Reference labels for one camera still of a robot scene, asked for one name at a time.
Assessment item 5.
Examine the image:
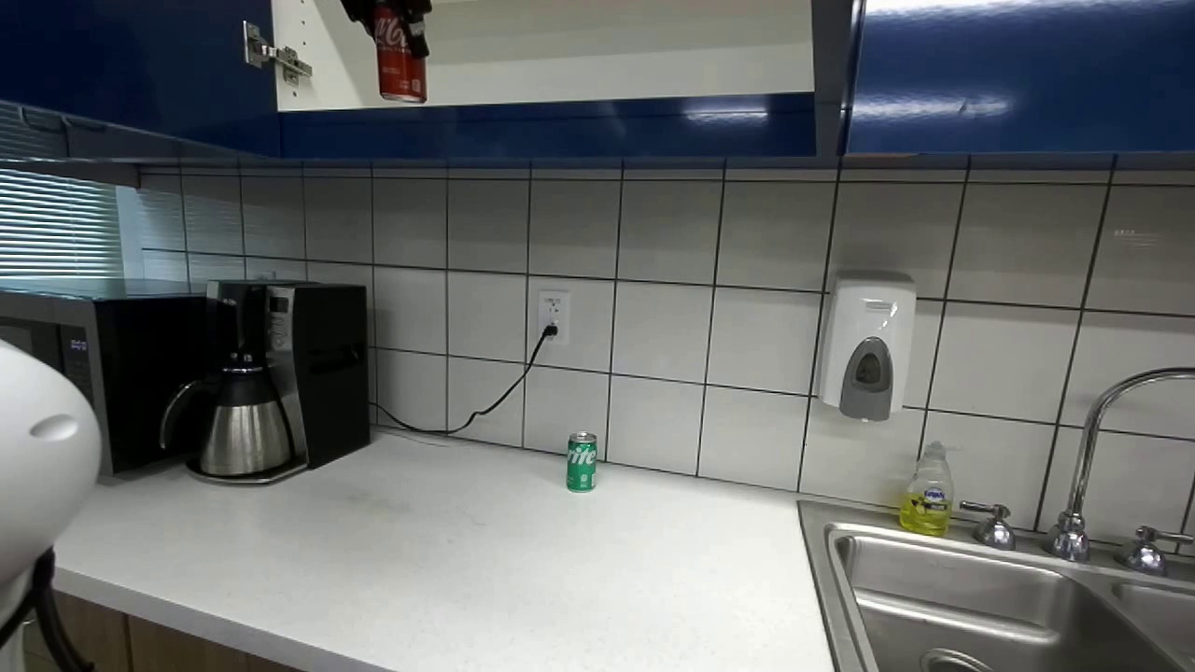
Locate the red soda can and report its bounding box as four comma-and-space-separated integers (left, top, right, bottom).
374, 5, 432, 110

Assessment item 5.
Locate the metal cabinet hinge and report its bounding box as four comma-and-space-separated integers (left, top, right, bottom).
239, 15, 317, 90

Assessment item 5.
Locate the blue cabinet door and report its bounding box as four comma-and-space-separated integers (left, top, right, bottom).
0, 0, 280, 166
844, 0, 1195, 166

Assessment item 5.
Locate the green soda can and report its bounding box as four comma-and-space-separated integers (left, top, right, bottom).
565, 428, 603, 498

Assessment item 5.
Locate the wooden base cabinet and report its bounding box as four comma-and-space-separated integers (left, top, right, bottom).
24, 594, 297, 672

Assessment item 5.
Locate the black coffee maker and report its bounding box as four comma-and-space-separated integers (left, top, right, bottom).
202, 275, 374, 487

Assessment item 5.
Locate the black microwave oven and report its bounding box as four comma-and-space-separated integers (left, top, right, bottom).
0, 289, 228, 483

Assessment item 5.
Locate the stainless steel coffee carafe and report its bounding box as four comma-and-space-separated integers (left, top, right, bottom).
158, 352, 303, 487

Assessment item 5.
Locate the yellow dish soap bottle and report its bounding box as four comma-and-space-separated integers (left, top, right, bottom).
895, 441, 959, 543

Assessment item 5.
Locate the chrome sink faucet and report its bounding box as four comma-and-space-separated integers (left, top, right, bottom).
959, 362, 1195, 579

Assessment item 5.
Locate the stainless steel sink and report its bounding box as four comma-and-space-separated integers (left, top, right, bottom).
797, 498, 1195, 672

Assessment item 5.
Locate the white open wall cabinet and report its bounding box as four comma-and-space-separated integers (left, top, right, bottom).
265, 0, 852, 169

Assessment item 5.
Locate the white wall outlet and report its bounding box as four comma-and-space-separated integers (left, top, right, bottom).
527, 279, 578, 365

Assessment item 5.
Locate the black power cord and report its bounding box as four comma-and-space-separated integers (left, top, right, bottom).
366, 322, 560, 441

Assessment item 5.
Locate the white wall soap dispenser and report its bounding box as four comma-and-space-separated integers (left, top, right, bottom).
813, 274, 924, 424

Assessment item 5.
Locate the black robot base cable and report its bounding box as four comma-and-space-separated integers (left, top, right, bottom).
0, 546, 95, 672

